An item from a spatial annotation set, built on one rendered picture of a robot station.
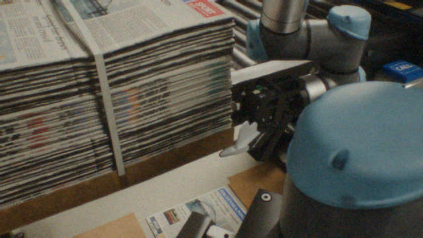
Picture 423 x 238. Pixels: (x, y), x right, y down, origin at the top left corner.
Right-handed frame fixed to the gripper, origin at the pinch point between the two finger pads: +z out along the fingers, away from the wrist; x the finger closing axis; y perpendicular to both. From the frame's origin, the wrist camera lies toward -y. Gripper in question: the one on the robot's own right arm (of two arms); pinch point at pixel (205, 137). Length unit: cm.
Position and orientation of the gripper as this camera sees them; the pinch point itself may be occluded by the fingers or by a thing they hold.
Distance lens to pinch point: 66.3
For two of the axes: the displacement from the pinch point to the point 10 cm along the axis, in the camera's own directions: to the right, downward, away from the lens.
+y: 0.2, -7.8, -6.2
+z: -8.8, 2.9, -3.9
